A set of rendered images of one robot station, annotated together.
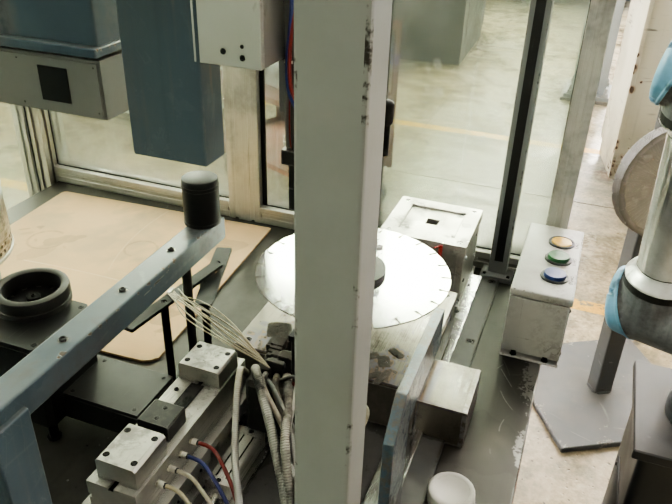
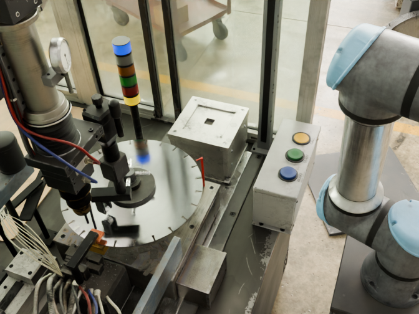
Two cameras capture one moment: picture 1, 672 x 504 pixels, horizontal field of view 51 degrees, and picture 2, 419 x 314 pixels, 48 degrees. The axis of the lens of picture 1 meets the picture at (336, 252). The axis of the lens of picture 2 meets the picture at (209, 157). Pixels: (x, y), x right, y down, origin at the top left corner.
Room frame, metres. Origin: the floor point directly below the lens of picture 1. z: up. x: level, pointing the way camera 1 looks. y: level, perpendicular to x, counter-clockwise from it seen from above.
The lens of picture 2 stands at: (0.30, -0.26, 1.76)
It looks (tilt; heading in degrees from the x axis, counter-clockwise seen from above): 45 degrees down; 4
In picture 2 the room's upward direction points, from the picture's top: 3 degrees counter-clockwise
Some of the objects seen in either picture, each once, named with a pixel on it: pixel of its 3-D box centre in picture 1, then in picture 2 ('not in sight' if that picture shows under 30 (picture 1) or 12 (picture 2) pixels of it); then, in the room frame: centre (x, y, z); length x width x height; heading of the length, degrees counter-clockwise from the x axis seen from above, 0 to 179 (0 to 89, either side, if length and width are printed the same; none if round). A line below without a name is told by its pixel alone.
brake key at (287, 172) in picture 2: (554, 276); (288, 174); (1.11, -0.40, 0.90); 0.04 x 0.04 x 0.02
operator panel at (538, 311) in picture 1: (543, 290); (287, 174); (1.18, -0.41, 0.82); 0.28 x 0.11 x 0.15; 160
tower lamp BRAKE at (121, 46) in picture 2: not in sight; (121, 45); (1.32, 0.01, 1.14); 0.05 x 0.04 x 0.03; 70
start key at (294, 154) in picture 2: (558, 259); (295, 156); (1.17, -0.43, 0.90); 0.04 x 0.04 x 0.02
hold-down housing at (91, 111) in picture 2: not in sight; (107, 139); (0.94, -0.03, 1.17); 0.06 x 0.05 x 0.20; 151
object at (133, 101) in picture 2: not in sight; (131, 96); (1.32, 0.01, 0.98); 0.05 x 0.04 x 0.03; 70
